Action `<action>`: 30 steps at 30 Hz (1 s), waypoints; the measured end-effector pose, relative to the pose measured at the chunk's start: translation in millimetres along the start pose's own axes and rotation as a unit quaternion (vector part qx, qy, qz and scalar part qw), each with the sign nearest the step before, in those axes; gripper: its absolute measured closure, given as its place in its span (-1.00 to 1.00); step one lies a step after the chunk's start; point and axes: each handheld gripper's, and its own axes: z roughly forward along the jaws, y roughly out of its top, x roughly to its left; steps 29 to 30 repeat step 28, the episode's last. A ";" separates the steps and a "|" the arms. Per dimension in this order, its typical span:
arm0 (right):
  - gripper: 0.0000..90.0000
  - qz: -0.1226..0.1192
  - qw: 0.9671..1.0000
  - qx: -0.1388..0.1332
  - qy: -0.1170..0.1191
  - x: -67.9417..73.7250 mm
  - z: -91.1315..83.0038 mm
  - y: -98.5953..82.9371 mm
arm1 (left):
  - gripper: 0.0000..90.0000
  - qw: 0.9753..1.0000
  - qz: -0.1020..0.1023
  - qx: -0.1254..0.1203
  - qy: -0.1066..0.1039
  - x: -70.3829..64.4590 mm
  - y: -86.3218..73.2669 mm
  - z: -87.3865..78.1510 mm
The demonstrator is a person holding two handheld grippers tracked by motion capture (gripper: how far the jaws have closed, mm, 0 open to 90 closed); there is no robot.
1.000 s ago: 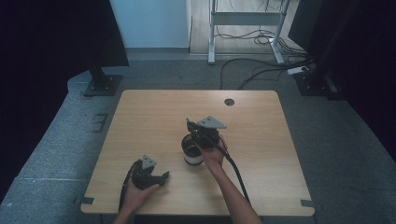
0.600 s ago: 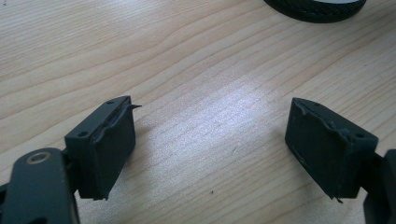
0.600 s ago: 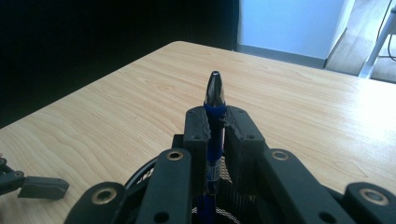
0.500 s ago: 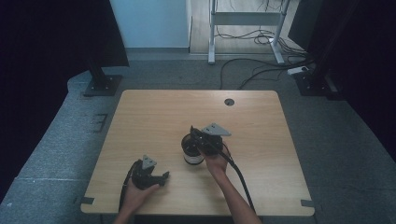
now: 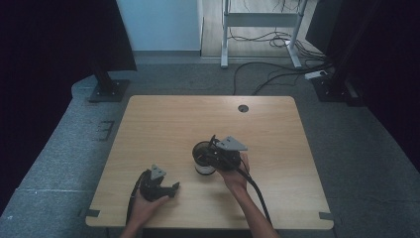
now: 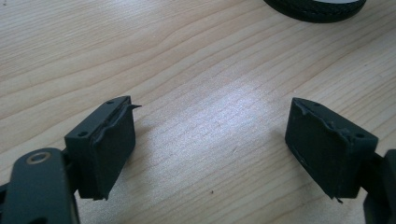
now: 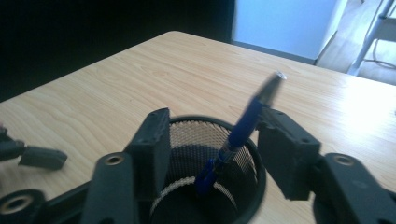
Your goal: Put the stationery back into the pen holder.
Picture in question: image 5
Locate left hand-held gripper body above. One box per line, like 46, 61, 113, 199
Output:
139, 164, 167, 202

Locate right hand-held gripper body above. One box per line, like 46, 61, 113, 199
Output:
211, 135, 249, 172

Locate dark mesh pen holder cup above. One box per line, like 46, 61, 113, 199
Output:
191, 141, 220, 177

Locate person's left hand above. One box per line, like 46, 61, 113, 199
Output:
127, 192, 168, 226

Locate person's right hand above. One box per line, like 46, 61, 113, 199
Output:
217, 153, 251, 196

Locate black floor tape marks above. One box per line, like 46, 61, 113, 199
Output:
96, 120, 116, 142

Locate black metal stand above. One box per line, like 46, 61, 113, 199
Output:
87, 60, 131, 104
311, 0, 366, 107

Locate white power strip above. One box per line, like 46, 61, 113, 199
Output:
303, 69, 329, 81

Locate dark curtain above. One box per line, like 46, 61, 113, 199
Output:
305, 0, 420, 173
0, 0, 139, 216

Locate left hand-held gripper cable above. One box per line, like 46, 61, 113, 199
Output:
125, 169, 153, 226

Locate hand-held gripper cable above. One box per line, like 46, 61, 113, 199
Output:
235, 167, 273, 226
125, 169, 153, 226

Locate right hand-held gripper cable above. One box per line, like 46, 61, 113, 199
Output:
235, 167, 273, 226

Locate long black floor cable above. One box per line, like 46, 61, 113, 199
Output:
232, 60, 333, 97

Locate tangle of black cables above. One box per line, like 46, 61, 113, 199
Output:
228, 28, 328, 62

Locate white metal desk frame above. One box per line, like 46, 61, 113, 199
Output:
220, 0, 310, 69

